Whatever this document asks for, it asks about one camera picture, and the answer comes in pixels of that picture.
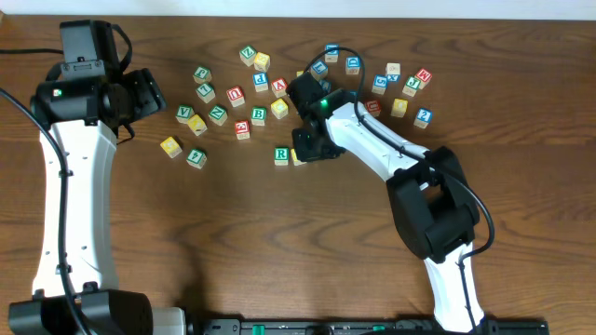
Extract yellow X letter block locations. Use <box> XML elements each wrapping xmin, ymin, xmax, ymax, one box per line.
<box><xmin>187</xmin><ymin>114</ymin><xmax>208</xmax><ymax>136</ymax></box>

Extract green J letter block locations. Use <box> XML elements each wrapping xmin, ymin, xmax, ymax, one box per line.
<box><xmin>402</xmin><ymin>76</ymin><xmax>421</xmax><ymax>97</ymax></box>

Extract blue D block right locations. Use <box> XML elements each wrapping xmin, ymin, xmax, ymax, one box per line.
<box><xmin>345</xmin><ymin>56</ymin><xmax>361</xmax><ymax>75</ymax></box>

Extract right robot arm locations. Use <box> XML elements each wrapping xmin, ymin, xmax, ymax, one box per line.
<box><xmin>287</xmin><ymin>88</ymin><xmax>484</xmax><ymax>333</ymax></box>

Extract blue D block top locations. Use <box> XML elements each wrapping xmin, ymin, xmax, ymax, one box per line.
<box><xmin>324</xmin><ymin>44</ymin><xmax>339</xmax><ymax>63</ymax></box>

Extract red A letter block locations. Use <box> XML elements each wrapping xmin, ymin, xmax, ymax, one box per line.
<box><xmin>271</xmin><ymin>77</ymin><xmax>288</xmax><ymax>99</ymax></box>

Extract yellow O block right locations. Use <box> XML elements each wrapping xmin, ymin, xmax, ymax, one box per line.
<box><xmin>390</xmin><ymin>99</ymin><xmax>408</xmax><ymax>118</ymax></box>

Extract yellow O letter block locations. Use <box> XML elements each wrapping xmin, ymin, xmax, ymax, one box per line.
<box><xmin>291</xmin><ymin>148</ymin><xmax>305</xmax><ymax>167</ymax></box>

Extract green R letter block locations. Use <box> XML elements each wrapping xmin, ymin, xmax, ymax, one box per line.
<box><xmin>274</xmin><ymin>147</ymin><xmax>290</xmax><ymax>166</ymax></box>

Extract blue l block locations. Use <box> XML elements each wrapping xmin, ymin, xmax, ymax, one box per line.
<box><xmin>319</xmin><ymin>79</ymin><xmax>332</xmax><ymax>94</ymax></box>
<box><xmin>310</xmin><ymin>60</ymin><xmax>329</xmax><ymax>81</ymax></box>

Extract green 7 number block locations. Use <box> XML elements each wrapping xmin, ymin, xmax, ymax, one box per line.
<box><xmin>196</xmin><ymin>83</ymin><xmax>216</xmax><ymax>103</ymax></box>

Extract green 4 number block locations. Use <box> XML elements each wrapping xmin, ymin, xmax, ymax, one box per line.
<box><xmin>186</xmin><ymin>149</ymin><xmax>207</xmax><ymax>169</ymax></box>

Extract blue L block upper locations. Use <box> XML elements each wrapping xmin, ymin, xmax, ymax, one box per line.
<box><xmin>310</xmin><ymin>60</ymin><xmax>329</xmax><ymax>81</ymax></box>

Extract green Z letter block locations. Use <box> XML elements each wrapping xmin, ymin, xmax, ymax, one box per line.
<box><xmin>239</xmin><ymin>45</ymin><xmax>257</xmax><ymax>67</ymax></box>

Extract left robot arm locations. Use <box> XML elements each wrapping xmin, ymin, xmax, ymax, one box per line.
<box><xmin>8</xmin><ymin>69</ymin><xmax>193</xmax><ymax>334</ymax></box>

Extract green B letter block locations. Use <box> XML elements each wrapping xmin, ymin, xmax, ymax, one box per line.
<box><xmin>251</xmin><ymin>106</ymin><xmax>267</xmax><ymax>127</ymax></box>

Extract blue 2 number block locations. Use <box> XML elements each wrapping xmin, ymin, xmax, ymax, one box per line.
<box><xmin>413</xmin><ymin>108</ymin><xmax>433</xmax><ymax>128</ymax></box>

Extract green V block left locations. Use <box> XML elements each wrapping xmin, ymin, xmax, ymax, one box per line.
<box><xmin>175</xmin><ymin>104</ymin><xmax>195</xmax><ymax>124</ymax></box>

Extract red U block right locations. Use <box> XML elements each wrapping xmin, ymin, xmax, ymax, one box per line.
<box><xmin>364</xmin><ymin>100</ymin><xmax>382</xmax><ymax>117</ymax></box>

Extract blue P letter block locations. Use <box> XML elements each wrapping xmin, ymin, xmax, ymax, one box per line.
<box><xmin>252</xmin><ymin>73</ymin><xmax>269</xmax><ymax>92</ymax></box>

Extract red U block left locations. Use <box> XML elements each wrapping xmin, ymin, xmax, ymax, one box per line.
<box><xmin>226</xmin><ymin>86</ymin><xmax>245</xmax><ymax>108</ymax></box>

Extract yellow C letter block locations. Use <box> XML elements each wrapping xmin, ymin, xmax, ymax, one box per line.
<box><xmin>271</xmin><ymin>98</ymin><xmax>289</xmax><ymax>119</ymax></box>

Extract blue d block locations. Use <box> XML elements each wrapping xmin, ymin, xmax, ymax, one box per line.
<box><xmin>324</xmin><ymin>44</ymin><xmax>339</xmax><ymax>63</ymax></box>
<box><xmin>345</xmin><ymin>56</ymin><xmax>361</xmax><ymax>75</ymax></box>

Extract blue X letter block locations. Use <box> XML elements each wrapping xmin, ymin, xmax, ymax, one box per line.
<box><xmin>386</xmin><ymin>62</ymin><xmax>401</xmax><ymax>83</ymax></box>

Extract red u block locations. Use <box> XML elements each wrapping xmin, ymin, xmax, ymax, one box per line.
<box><xmin>226</xmin><ymin>86</ymin><xmax>245</xmax><ymax>108</ymax></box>
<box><xmin>364</xmin><ymin>100</ymin><xmax>382</xmax><ymax>117</ymax></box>

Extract red M letter block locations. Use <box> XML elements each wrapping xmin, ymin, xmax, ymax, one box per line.
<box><xmin>415</xmin><ymin>68</ymin><xmax>432</xmax><ymax>89</ymax></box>

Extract yellow G letter block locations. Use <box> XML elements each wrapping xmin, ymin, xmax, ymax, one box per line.
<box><xmin>160</xmin><ymin>137</ymin><xmax>183</xmax><ymax>158</ymax></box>

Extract green N letter block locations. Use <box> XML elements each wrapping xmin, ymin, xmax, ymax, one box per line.
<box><xmin>209</xmin><ymin>105</ymin><xmax>228</xmax><ymax>126</ymax></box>

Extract blue L block lower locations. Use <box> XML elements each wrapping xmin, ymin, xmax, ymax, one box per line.
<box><xmin>319</xmin><ymin>79</ymin><xmax>332</xmax><ymax>94</ymax></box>

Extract blue 5 number block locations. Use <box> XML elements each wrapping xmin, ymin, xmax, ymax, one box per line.
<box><xmin>372</xmin><ymin>74</ymin><xmax>388</xmax><ymax>95</ymax></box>

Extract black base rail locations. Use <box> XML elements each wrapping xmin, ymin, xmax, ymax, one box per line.
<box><xmin>196</xmin><ymin>319</ymin><xmax>550</xmax><ymax>335</ymax></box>

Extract yellow block beside Z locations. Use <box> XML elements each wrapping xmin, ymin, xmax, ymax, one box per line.
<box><xmin>253</xmin><ymin>52</ymin><xmax>271</xmax><ymax>73</ymax></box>

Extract green P letter block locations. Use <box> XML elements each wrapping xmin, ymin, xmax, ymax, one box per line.
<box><xmin>193</xmin><ymin>66</ymin><xmax>212</xmax><ymax>84</ymax></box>

